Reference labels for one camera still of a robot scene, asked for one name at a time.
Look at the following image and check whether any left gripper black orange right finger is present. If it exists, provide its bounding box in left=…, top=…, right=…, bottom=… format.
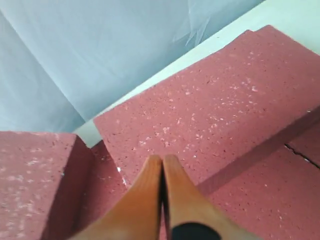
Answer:
left=162, top=154, right=260, bottom=240

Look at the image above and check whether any light blue backdrop cloth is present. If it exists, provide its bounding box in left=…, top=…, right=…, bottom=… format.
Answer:
left=0, top=0, right=259, bottom=132

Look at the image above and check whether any red brick rear left base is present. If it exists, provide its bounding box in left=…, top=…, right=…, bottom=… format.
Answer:
left=76, top=142, right=320, bottom=240

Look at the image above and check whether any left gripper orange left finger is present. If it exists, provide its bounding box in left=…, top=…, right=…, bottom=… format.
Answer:
left=71, top=155, right=162, bottom=240

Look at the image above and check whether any red brick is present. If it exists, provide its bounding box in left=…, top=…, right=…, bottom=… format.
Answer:
left=0, top=131, right=94, bottom=240
left=94, top=25, right=320, bottom=185

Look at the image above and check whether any red brick front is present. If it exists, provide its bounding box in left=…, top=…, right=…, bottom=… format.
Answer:
left=0, top=131, right=94, bottom=240

